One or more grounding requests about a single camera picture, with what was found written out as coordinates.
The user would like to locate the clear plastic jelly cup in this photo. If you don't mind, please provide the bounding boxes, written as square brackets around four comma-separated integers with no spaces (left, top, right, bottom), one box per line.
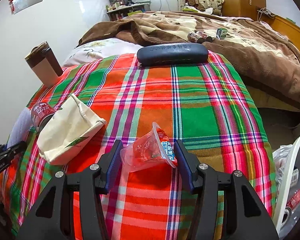
[120,122,177,172]

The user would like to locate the dark blue glasses case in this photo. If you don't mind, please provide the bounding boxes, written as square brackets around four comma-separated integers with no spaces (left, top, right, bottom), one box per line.
[136,43,209,67]

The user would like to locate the brown fleece blanket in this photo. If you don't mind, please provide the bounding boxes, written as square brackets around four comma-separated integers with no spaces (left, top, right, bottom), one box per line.
[78,11,300,111]

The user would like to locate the small green white carton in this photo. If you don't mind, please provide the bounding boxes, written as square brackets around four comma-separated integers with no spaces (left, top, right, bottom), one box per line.
[216,28,228,40]

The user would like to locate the cream canvas pouch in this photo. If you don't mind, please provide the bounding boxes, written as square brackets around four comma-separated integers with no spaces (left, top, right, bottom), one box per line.
[37,93,107,166]

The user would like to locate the brown teddy bear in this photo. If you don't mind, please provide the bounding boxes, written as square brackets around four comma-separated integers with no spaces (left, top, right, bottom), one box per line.
[185,0,205,11]

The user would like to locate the wooden headboard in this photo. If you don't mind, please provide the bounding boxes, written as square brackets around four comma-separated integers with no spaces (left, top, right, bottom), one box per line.
[257,8,300,51]

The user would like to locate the cluttered white desk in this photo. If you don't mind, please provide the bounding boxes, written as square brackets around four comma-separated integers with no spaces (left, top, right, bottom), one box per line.
[107,1,151,21]

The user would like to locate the red drink can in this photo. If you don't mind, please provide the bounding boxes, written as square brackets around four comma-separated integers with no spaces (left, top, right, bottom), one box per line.
[31,102,56,133]

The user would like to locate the white floral bed sheet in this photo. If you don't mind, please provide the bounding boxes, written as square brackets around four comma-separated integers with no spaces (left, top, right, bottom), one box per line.
[62,38,142,67]

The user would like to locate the plaid checkered cloth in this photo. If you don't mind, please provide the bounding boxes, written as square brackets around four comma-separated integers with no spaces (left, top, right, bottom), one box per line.
[0,51,277,240]

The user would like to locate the small red can on blanket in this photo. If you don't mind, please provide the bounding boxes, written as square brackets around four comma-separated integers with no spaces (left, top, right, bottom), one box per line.
[187,31,213,44]

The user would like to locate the white trash bin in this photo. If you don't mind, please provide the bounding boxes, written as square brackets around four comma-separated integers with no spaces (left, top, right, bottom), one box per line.
[273,137,300,239]

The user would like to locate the brown white lidded mug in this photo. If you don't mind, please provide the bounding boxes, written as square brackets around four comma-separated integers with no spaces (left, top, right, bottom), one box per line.
[25,41,63,88]

